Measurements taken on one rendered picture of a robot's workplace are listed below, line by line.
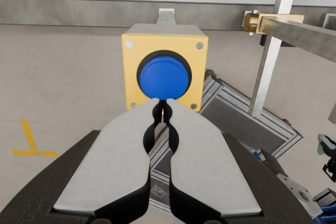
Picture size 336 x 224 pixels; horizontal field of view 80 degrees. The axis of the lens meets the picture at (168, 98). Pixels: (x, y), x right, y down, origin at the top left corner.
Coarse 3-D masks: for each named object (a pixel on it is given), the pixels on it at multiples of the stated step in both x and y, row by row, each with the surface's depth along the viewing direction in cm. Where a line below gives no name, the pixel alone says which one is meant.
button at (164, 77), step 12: (156, 60) 16; (168, 60) 16; (144, 72) 16; (156, 72) 16; (168, 72) 16; (180, 72) 16; (144, 84) 17; (156, 84) 17; (168, 84) 17; (180, 84) 17; (156, 96) 17; (168, 96) 17
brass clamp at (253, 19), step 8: (248, 16) 53; (256, 16) 52; (264, 16) 51; (272, 16) 51; (280, 16) 51; (288, 16) 51; (296, 16) 51; (248, 24) 53; (256, 24) 52; (248, 32) 55; (256, 32) 53
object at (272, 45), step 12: (276, 0) 52; (288, 0) 50; (276, 12) 52; (288, 12) 52; (264, 48) 58; (276, 48) 56; (264, 60) 58; (264, 72) 59; (264, 84) 61; (252, 96) 65; (264, 96) 63; (252, 108) 65
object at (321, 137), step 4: (320, 136) 69; (324, 136) 68; (320, 140) 67; (324, 140) 66; (328, 140) 66; (320, 144) 68; (328, 144) 65; (332, 144) 65; (320, 148) 68; (332, 148) 63; (320, 152) 68; (328, 156) 65
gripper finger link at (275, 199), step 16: (240, 144) 9; (240, 160) 8; (256, 160) 8; (256, 176) 7; (272, 176) 7; (256, 192) 7; (272, 192) 7; (288, 192) 7; (272, 208) 6; (288, 208) 6; (304, 208) 6
